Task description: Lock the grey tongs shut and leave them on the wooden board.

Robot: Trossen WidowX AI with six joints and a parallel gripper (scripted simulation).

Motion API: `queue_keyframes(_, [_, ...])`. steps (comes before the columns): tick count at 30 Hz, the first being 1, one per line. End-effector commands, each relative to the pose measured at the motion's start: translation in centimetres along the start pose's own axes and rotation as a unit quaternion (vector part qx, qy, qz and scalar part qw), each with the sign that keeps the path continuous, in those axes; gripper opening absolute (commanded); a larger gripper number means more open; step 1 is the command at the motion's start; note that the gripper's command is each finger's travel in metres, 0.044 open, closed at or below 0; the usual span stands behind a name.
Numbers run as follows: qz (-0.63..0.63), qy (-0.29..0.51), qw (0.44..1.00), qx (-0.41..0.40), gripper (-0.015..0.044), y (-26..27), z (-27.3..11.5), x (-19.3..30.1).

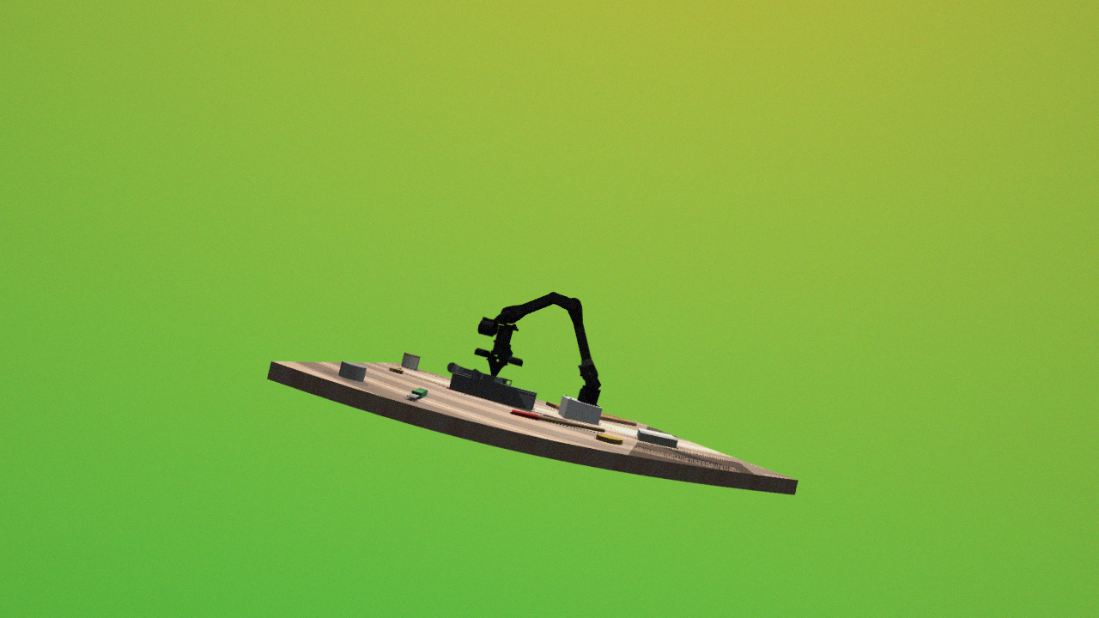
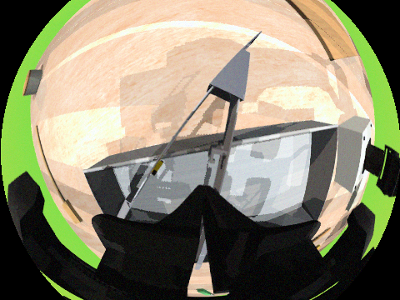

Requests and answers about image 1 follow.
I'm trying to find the light brown wooden board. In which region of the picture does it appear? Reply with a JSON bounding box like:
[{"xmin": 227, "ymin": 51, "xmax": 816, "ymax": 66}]
[{"xmin": 546, "ymin": 402, "xmax": 637, "ymax": 426}]

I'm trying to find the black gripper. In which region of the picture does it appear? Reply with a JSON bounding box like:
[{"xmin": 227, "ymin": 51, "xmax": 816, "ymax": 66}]
[{"xmin": 474, "ymin": 338, "xmax": 523, "ymax": 377}]

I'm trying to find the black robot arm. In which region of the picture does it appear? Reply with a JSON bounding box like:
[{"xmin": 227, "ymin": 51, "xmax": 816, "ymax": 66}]
[{"xmin": 478, "ymin": 293, "xmax": 601, "ymax": 406}]

